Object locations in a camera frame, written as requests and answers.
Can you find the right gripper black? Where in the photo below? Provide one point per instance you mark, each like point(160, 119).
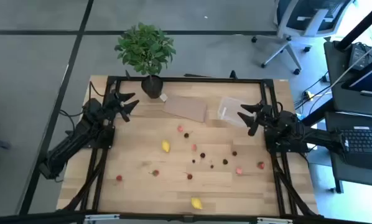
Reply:
point(265, 115)

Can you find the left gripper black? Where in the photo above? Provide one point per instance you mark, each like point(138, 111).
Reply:
point(114, 104)

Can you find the red toy strawberry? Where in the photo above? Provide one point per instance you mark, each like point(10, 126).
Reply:
point(261, 165)
point(119, 178)

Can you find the pink toy fruit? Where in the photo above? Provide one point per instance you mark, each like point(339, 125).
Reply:
point(239, 170)
point(180, 128)

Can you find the yellow toy lemon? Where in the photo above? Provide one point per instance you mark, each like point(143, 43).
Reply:
point(197, 203)
point(165, 146)

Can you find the dark purple plum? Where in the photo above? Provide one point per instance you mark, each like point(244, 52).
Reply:
point(186, 135)

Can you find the red strawberry with green stem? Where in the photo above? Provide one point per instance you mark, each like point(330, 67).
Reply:
point(155, 172)

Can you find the red cherry with stem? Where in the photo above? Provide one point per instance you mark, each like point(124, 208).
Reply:
point(189, 176)

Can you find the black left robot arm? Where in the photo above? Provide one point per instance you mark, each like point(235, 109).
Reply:
point(77, 133)

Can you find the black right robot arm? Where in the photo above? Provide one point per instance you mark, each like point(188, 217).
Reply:
point(316, 137)

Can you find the clear plastic tupperware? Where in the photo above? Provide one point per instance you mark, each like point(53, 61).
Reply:
point(228, 109)

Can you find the small white tag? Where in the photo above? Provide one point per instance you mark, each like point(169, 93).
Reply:
point(163, 97)

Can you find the green plant in black pot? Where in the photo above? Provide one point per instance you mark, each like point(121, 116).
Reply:
point(145, 49)

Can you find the beige folded cloth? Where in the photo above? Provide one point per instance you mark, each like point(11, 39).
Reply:
point(186, 108)

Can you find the yellow power plug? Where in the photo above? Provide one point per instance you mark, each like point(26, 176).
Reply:
point(308, 94)

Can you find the black desk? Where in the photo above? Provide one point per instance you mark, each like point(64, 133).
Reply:
point(338, 174)
point(335, 93)

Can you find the white grey office chair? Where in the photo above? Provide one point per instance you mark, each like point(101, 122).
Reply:
point(310, 18)

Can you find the black keyboard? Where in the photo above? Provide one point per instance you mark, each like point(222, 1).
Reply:
point(363, 143)

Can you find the thin white rod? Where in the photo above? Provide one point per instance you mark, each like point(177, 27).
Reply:
point(357, 62)

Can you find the black power adapter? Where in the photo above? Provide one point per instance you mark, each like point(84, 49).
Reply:
point(358, 56)

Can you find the black aluminium table frame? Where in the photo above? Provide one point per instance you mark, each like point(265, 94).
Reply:
point(204, 79)

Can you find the silver metal bracket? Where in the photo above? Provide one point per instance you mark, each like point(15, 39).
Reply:
point(102, 217)
point(274, 220)

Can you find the small grey camera box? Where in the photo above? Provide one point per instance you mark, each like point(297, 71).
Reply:
point(188, 218)

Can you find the black vertical post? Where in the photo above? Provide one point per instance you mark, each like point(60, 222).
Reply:
point(360, 26)

